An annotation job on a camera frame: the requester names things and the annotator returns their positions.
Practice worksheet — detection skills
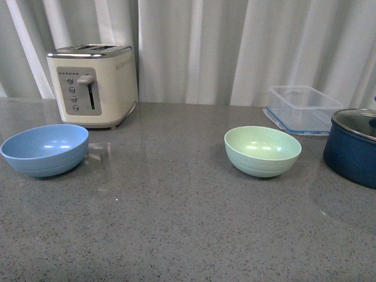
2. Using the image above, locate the glass pot lid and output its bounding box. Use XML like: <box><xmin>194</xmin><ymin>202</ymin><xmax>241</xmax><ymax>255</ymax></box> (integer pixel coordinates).
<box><xmin>332</xmin><ymin>109</ymin><xmax>375</xmax><ymax>140</ymax></box>

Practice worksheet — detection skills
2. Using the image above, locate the green plastic bowl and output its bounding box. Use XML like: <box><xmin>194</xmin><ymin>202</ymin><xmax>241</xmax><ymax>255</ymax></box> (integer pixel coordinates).
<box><xmin>224</xmin><ymin>126</ymin><xmax>302</xmax><ymax>177</ymax></box>

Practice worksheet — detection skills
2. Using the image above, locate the blue plastic bowl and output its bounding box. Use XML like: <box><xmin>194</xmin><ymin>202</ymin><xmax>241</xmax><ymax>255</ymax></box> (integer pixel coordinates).
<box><xmin>1</xmin><ymin>124</ymin><xmax>89</xmax><ymax>177</ymax></box>

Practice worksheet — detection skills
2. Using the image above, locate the clear plastic food container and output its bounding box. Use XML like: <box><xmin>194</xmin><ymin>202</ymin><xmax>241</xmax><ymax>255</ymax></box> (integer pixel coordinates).
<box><xmin>263</xmin><ymin>86</ymin><xmax>344</xmax><ymax>136</ymax></box>

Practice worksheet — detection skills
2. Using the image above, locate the dark blue cooking pot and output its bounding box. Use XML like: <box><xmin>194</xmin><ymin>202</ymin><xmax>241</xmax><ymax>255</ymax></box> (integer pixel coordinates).
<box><xmin>323</xmin><ymin>118</ymin><xmax>375</xmax><ymax>189</ymax></box>

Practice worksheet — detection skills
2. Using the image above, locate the white curtain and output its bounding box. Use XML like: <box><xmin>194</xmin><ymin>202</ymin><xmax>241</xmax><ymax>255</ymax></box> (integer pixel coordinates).
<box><xmin>1</xmin><ymin>1</ymin><xmax>375</xmax><ymax>109</ymax></box>

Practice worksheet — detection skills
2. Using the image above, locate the cream two-slot toaster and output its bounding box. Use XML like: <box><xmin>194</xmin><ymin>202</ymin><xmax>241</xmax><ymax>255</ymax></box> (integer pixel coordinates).
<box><xmin>46</xmin><ymin>43</ymin><xmax>138</xmax><ymax>128</ymax></box>

